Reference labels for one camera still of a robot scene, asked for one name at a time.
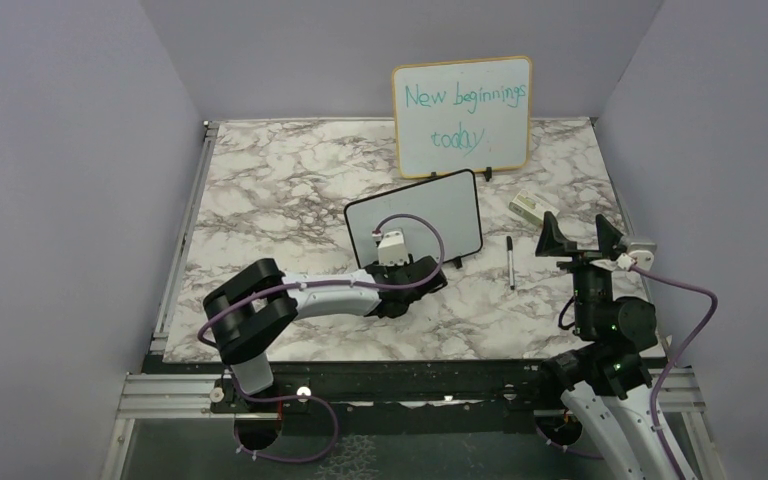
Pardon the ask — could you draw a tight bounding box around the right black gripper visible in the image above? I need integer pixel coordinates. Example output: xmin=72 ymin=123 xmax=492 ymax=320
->
xmin=535 ymin=210 xmax=622 ymax=335

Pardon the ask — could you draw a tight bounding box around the black white marker pen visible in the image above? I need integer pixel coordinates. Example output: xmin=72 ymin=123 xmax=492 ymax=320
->
xmin=506 ymin=236 xmax=516 ymax=291

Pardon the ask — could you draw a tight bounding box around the black framed whiteboard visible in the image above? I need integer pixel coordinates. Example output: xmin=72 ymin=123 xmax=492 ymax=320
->
xmin=344 ymin=169 xmax=484 ymax=267

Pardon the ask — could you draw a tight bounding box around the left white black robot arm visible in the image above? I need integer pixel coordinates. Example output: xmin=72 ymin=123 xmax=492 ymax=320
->
xmin=198 ymin=256 xmax=448 ymax=411

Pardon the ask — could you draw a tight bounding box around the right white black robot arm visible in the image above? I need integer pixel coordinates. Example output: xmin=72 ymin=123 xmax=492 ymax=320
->
xmin=535 ymin=212 xmax=696 ymax=479

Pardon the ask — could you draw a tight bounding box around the yellow framed whiteboard with writing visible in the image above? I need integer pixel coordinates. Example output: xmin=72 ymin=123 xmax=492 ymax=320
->
xmin=391 ymin=56 xmax=533 ymax=179

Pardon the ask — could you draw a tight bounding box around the white green eraser box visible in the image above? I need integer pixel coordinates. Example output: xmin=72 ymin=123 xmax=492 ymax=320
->
xmin=508 ymin=190 xmax=559 ymax=228

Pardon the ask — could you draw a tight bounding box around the black yellow-board stand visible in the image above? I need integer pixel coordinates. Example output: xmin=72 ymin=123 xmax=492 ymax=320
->
xmin=429 ymin=167 xmax=494 ymax=182

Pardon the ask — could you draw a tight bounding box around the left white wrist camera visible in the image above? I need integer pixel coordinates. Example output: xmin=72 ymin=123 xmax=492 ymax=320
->
xmin=373 ymin=228 xmax=412 ymax=267

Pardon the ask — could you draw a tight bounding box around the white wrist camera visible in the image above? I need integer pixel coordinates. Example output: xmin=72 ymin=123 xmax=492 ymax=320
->
xmin=616 ymin=235 xmax=657 ymax=271
xmin=373 ymin=228 xmax=412 ymax=267

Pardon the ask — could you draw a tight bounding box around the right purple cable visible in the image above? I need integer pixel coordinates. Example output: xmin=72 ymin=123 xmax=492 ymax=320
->
xmin=534 ymin=261 xmax=720 ymax=480

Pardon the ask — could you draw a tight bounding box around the purple cable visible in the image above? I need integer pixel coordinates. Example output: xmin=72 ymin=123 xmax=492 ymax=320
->
xmin=197 ymin=213 xmax=447 ymax=465
xmin=534 ymin=261 xmax=720 ymax=480

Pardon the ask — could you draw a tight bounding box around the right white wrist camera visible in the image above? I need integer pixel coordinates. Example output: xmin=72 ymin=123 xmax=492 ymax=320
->
xmin=616 ymin=235 xmax=657 ymax=271

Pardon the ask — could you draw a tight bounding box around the black aluminium base frame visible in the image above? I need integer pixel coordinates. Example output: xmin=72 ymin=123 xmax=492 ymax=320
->
xmin=102 ymin=357 xmax=723 ymax=480

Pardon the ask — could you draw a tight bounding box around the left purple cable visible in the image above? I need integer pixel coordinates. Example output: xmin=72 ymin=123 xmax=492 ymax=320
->
xmin=197 ymin=213 xmax=447 ymax=465

